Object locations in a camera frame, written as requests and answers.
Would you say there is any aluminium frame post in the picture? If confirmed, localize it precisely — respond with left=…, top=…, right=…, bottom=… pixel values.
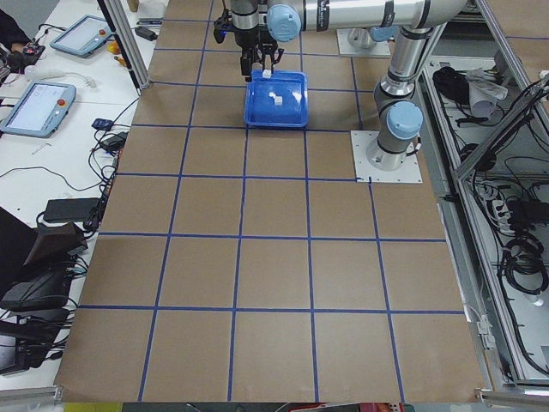
left=97, top=0, right=150, bottom=90

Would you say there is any blue plastic tray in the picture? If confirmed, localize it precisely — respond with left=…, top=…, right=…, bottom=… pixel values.
left=244, top=70, right=309, bottom=129

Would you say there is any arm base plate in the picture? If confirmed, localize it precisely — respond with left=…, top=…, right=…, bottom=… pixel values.
left=350, top=130, right=423, bottom=184
left=336, top=27, right=390, bottom=58

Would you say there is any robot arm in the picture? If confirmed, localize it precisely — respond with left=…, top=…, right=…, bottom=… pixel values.
left=214, top=1, right=431, bottom=82
left=368, top=1, right=467, bottom=172

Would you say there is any teach pendant far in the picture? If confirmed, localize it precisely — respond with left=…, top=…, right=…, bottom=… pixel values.
left=50, top=15, right=112, bottom=58

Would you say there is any small blue black device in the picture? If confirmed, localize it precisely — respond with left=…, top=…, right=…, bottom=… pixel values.
left=92, top=118, right=114, bottom=131

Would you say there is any black power adapter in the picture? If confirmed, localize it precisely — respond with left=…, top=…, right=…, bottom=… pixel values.
left=43, top=197, right=100, bottom=223

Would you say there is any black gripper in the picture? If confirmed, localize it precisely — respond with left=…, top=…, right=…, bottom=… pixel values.
left=234, top=27, right=284, bottom=82

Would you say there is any teach pendant near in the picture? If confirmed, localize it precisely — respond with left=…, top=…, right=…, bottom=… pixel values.
left=1, top=82, right=76, bottom=138

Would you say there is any person at table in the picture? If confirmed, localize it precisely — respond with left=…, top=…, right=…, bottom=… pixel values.
left=0, top=9, right=30, bottom=53

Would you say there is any teach pendant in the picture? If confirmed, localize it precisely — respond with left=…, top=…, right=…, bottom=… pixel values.
left=50, top=15, right=112, bottom=58
left=1, top=82, right=76, bottom=138

